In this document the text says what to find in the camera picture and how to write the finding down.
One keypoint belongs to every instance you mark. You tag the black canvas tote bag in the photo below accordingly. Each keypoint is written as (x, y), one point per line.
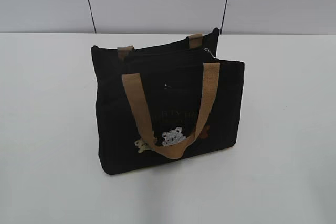
(161, 104)

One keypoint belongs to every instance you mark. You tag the silver zipper pull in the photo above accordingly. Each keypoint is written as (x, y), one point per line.
(207, 50)

